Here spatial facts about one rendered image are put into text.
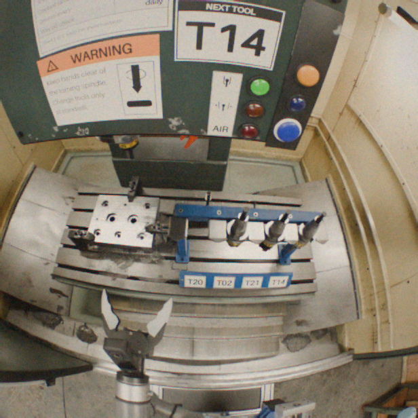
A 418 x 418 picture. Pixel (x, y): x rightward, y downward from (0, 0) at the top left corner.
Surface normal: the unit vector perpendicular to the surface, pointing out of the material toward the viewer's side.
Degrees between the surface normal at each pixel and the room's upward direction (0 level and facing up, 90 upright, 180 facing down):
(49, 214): 24
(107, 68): 90
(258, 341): 8
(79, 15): 90
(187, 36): 90
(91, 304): 0
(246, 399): 0
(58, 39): 90
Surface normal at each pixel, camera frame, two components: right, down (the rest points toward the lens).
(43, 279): 0.47, -0.47
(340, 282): -0.34, -0.52
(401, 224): -1.00, -0.05
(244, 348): 0.21, -0.53
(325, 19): -0.02, 0.84
